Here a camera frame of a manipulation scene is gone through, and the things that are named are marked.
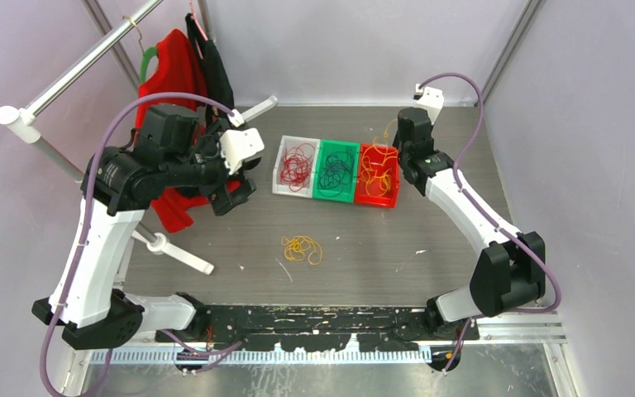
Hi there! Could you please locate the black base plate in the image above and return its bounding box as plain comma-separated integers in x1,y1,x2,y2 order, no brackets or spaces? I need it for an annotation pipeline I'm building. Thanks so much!
155,304,479,352

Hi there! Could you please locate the black shirt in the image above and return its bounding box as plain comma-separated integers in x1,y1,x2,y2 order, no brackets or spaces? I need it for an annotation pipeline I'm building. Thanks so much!
184,13,235,109

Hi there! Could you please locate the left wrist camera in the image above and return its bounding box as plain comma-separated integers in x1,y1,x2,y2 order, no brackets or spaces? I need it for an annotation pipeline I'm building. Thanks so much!
219,109,265,175

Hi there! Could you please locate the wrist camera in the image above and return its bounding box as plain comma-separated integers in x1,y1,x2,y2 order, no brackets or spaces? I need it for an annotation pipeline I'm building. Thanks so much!
219,109,265,175
413,84,444,125

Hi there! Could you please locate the red shirt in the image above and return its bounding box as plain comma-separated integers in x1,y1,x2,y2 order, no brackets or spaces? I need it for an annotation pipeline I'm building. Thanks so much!
133,28,242,235

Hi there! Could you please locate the green hanger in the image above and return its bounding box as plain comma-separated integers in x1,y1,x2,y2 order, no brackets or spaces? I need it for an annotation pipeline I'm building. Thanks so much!
139,46,158,85

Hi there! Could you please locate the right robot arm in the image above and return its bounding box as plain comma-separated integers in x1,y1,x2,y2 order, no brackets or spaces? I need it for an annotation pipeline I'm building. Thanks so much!
393,108,546,340

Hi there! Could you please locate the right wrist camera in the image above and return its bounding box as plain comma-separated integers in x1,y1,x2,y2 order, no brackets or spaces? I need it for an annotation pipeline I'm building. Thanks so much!
413,84,444,125

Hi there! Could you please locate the green plastic bin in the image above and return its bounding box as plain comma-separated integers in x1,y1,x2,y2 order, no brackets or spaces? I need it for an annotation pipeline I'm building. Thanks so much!
313,139,360,203

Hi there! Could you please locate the red wire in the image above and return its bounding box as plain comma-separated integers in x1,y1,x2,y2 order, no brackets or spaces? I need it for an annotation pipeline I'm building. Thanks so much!
278,143,318,193

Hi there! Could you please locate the red plastic bin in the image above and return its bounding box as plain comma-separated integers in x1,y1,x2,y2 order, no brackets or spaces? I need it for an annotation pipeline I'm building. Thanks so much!
354,144,400,208

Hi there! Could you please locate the white plastic bin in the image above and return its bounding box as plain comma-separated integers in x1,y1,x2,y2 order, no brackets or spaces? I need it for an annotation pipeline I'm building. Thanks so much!
271,135,321,199

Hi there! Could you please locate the white clothes rack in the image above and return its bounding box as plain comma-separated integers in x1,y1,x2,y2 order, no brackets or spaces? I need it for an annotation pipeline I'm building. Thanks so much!
0,1,281,281

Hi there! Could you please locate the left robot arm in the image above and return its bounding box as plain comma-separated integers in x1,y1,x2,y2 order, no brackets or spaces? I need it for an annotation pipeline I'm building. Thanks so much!
32,103,265,350

